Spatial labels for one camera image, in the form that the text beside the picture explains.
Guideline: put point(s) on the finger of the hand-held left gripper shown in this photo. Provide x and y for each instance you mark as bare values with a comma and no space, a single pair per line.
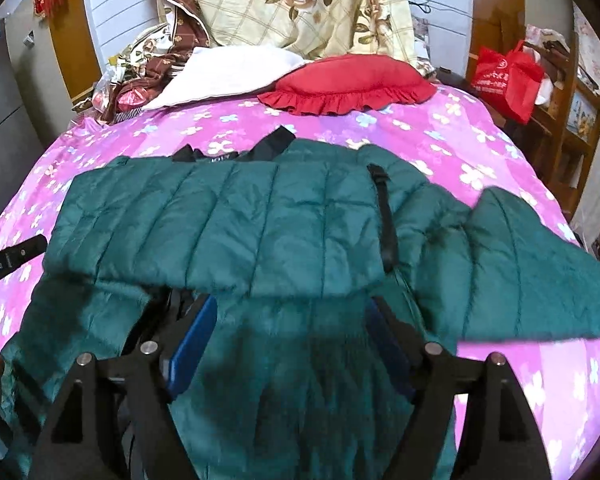
30,250

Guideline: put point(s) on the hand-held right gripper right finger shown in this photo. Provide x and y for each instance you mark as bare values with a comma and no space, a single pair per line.
386,342

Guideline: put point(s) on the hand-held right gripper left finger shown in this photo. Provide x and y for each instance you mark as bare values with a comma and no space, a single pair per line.
195,340

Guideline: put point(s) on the dark green puffer jacket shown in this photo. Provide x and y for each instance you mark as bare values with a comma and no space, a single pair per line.
260,220

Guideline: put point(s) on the grey refrigerator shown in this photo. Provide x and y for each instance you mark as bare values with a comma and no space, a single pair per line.
5,95

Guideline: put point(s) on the clear plastic bag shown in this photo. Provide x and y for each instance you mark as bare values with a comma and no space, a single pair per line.
105,87

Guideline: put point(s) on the pink floral bedsheet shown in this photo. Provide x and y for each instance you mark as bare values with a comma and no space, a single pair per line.
430,140

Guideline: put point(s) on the brown wooden door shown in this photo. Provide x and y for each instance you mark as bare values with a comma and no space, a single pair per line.
75,45

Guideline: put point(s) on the white pillow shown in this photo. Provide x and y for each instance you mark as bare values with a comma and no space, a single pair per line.
220,75

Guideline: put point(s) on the brown patterned blanket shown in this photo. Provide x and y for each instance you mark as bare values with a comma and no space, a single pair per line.
180,35

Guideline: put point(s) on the red ruffled pillow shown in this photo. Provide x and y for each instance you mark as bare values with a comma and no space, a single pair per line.
350,82

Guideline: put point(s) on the red shopping bag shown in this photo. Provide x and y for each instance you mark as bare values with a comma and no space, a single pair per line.
505,80

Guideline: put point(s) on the wooden chair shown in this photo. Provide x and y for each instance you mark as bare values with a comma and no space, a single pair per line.
575,105

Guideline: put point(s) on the cream floral quilt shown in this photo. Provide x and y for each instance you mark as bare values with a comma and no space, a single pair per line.
300,5

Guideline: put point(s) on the brown wooden cabinet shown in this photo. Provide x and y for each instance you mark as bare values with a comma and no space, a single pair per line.
495,5

